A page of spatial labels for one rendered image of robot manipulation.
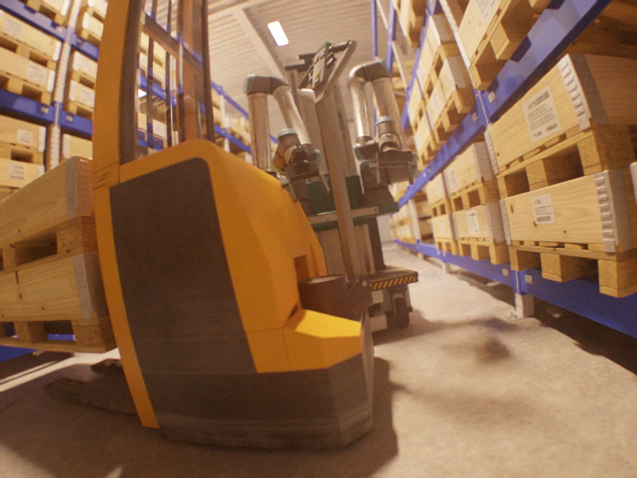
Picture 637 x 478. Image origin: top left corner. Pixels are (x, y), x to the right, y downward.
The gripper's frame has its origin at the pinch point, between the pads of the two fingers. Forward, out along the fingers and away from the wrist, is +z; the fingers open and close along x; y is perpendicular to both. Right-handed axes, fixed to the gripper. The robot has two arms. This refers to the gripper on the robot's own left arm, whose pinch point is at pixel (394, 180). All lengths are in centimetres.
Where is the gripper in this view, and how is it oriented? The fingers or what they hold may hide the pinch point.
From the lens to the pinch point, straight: 133.6
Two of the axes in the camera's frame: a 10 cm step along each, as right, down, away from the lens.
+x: 9.9, -0.6, -1.2
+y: -1.3, -4.0, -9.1
